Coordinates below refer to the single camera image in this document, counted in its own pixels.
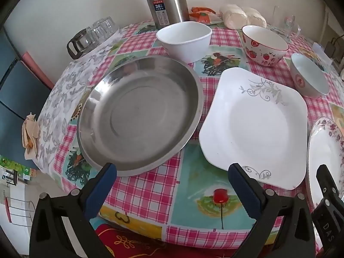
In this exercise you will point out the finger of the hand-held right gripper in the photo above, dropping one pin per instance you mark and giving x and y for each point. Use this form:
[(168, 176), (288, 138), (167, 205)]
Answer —
[(326, 182)]

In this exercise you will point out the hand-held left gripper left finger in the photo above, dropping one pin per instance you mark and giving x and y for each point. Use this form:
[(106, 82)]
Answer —
[(103, 188)]

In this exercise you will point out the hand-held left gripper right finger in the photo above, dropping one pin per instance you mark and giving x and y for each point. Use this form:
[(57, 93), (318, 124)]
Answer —
[(243, 190)]

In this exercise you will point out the round floral plate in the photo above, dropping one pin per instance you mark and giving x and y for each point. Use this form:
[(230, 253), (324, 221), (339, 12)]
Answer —
[(322, 153)]

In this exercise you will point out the white square plate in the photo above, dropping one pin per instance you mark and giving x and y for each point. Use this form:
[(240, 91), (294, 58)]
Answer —
[(255, 129)]

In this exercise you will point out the round stainless steel plate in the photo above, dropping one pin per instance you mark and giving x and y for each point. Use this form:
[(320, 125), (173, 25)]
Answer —
[(139, 118)]

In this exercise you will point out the small white red-patterned bowl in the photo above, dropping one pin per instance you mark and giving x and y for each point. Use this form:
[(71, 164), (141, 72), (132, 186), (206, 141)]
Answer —
[(303, 83)]

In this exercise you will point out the strawberry print bowl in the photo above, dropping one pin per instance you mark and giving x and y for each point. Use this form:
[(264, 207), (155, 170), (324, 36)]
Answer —
[(258, 55)]

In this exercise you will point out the plain white square bowl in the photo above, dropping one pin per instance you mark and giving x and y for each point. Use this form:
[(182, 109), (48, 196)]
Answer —
[(185, 45)]

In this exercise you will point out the pink checkered tablecloth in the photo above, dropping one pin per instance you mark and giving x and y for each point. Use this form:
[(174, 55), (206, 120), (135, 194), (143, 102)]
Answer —
[(150, 196)]

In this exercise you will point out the red embroidered cloth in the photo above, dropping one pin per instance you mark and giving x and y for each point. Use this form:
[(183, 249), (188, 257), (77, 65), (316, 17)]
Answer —
[(129, 243)]

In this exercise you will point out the crumpled paper tissue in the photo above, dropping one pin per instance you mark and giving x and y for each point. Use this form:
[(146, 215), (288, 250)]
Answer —
[(31, 131)]

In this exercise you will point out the green box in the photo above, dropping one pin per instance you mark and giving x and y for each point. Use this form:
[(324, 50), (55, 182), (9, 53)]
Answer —
[(8, 166)]

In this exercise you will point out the grey floral cloth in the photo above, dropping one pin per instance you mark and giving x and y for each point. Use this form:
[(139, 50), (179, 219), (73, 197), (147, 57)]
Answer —
[(67, 91)]

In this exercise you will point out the clear plastic container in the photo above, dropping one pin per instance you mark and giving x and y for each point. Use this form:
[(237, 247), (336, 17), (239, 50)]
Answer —
[(321, 56)]

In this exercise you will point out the dark blue cabinet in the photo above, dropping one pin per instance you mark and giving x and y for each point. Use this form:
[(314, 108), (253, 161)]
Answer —
[(16, 91)]

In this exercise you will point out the black power adapter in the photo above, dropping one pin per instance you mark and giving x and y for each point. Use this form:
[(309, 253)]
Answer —
[(332, 48)]

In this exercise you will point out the pink board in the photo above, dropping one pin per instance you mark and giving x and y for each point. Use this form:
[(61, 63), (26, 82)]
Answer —
[(35, 67)]

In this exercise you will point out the glass coffee pot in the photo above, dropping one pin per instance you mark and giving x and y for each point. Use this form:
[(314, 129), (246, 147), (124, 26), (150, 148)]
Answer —
[(83, 41)]

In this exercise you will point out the clear glass cup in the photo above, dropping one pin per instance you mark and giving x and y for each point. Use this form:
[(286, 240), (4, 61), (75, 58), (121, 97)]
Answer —
[(110, 26), (99, 32)]

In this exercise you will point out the bag of white buns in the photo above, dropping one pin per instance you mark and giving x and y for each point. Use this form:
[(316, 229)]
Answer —
[(236, 17)]

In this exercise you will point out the orange snack packet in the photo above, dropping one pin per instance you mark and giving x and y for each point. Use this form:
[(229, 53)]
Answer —
[(204, 16)]

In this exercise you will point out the stainless steel thermos jug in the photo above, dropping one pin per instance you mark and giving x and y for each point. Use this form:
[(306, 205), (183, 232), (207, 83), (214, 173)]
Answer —
[(166, 0)]

